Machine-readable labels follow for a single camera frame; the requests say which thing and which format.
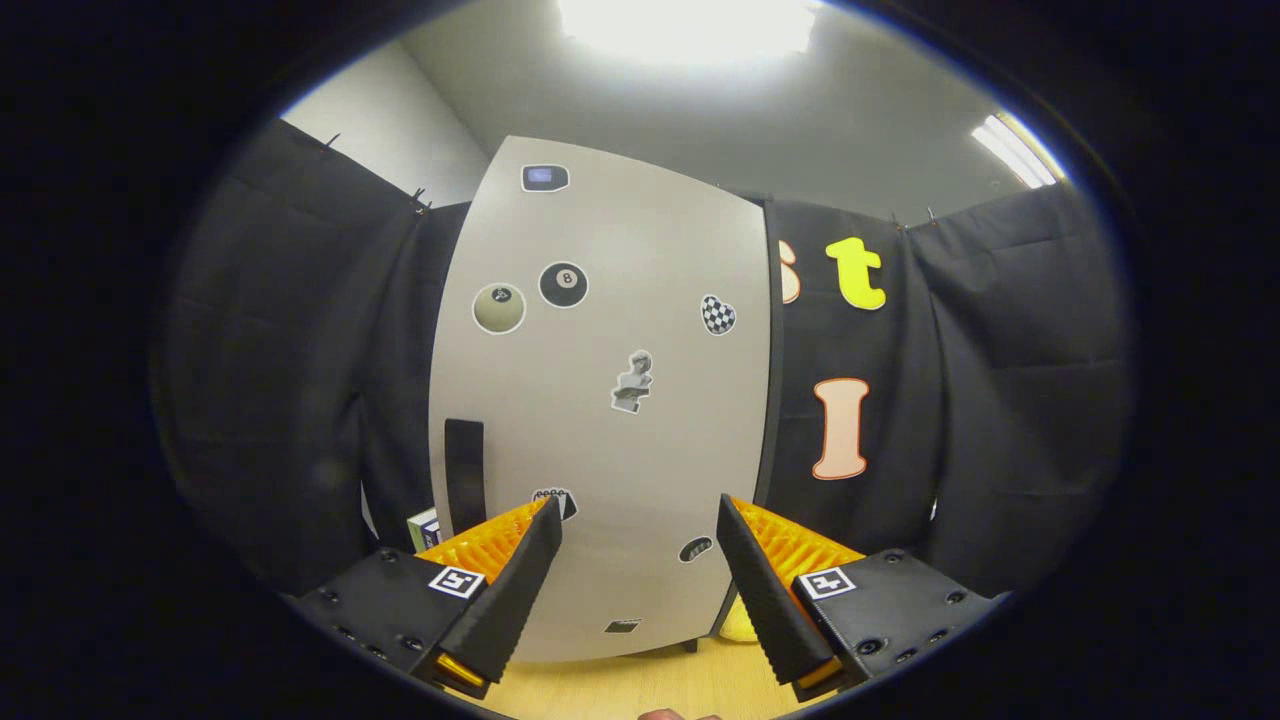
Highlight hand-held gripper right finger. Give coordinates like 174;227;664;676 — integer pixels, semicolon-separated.
714;492;1011;704

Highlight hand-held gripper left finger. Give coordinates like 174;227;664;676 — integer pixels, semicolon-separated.
290;495;563;701

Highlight black cabinet door handle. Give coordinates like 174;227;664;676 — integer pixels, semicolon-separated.
444;419;487;536

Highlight dark grey shoe cabinet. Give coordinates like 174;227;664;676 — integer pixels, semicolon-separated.
683;195;786;654

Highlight black backdrop cloth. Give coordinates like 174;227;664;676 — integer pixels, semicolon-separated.
150;118;1136;601

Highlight long ceiling strip light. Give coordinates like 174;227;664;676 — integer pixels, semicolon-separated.
972;112;1061;189

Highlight square ceiling light panel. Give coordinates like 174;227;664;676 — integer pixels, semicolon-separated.
558;0;816;61

